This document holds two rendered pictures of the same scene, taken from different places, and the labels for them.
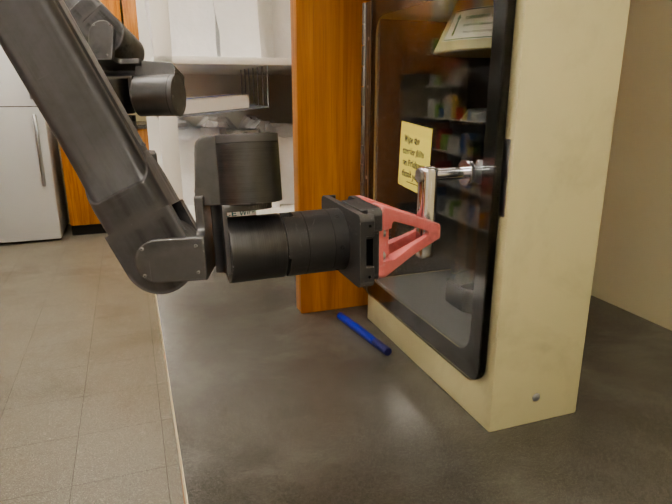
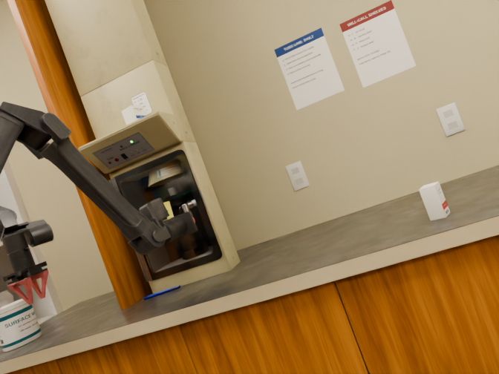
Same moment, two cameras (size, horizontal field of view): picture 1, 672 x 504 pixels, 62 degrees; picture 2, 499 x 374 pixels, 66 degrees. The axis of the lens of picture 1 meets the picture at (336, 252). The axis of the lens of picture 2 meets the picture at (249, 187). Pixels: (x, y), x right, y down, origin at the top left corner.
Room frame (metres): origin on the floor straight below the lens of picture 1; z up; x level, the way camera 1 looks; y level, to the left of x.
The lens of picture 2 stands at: (-0.39, 0.81, 1.18)
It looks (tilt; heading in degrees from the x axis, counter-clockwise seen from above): 0 degrees down; 306
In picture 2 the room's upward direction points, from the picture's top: 20 degrees counter-clockwise
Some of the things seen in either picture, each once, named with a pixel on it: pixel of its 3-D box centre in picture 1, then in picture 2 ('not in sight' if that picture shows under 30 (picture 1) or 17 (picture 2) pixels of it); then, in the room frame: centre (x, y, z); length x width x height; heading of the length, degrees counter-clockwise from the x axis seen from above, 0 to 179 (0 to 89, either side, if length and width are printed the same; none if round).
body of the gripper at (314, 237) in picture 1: (320, 240); (176, 228); (0.50, 0.01, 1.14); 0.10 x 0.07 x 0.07; 20
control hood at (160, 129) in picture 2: not in sight; (131, 144); (0.63, -0.05, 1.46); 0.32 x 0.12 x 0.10; 20
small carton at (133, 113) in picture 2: not in sight; (134, 116); (0.59, -0.06, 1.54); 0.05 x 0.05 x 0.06; 8
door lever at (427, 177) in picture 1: (441, 209); (190, 214); (0.54, -0.10, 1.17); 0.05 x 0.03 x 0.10; 110
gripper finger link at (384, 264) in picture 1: (389, 232); not in sight; (0.52, -0.05, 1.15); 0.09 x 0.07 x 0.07; 110
